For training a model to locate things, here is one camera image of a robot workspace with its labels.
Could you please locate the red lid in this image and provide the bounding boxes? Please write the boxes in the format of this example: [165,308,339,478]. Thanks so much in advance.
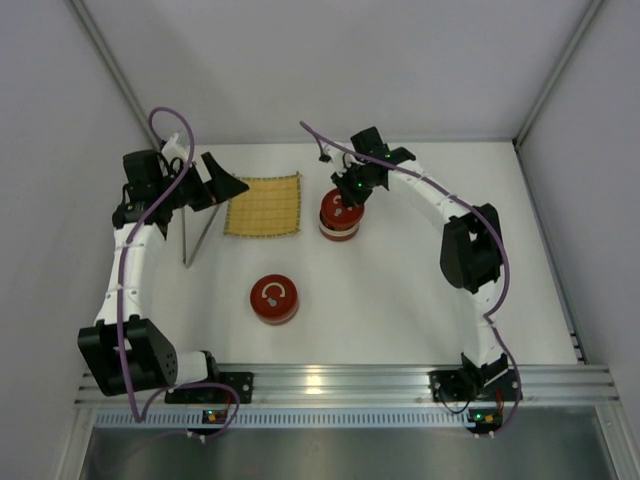
[319,188,365,231]
[249,274,299,326]

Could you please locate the aluminium front frame rail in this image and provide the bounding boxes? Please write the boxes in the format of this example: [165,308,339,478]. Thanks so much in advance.
[74,363,619,407]

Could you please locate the left aluminium corner post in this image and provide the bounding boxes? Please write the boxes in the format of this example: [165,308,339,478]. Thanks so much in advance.
[64,0,158,147]

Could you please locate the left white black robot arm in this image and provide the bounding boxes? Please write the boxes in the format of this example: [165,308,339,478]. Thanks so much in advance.
[77,147,249,396]

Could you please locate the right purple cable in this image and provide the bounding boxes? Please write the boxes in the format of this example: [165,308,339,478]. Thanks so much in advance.
[298,119,524,436]

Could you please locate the bamboo serving mat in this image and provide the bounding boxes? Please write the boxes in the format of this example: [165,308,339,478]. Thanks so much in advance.
[224,172,302,239]

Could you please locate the right aluminium corner post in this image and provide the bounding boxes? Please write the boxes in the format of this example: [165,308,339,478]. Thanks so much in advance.
[513,0,606,147]

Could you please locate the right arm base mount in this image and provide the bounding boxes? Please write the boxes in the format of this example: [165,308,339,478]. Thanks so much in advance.
[428,368,522,405]

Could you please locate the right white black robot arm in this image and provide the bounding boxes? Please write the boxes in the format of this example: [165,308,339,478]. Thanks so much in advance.
[318,127,510,402]

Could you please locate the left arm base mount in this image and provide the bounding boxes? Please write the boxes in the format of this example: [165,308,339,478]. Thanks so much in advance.
[164,370,254,405]

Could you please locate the white slotted cable duct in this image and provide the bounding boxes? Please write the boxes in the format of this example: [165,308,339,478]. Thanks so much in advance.
[94,408,472,429]

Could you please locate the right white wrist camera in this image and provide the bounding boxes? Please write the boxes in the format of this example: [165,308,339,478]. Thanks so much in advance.
[319,142,353,176]

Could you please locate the steel bowl red base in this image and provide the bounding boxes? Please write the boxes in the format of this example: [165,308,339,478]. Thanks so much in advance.
[319,223,359,242]
[250,295,299,326]

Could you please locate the aluminium corner post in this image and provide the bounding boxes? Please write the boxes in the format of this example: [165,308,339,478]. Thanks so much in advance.
[513,0,606,147]
[64,0,158,147]

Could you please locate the steel tongs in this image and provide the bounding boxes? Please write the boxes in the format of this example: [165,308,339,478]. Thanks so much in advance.
[180,205,220,269]

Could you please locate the purple cable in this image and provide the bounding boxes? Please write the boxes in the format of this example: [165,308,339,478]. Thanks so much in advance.
[115,106,241,441]
[298,119,524,436]

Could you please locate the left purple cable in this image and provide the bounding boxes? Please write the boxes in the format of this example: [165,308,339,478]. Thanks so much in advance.
[115,106,241,441]

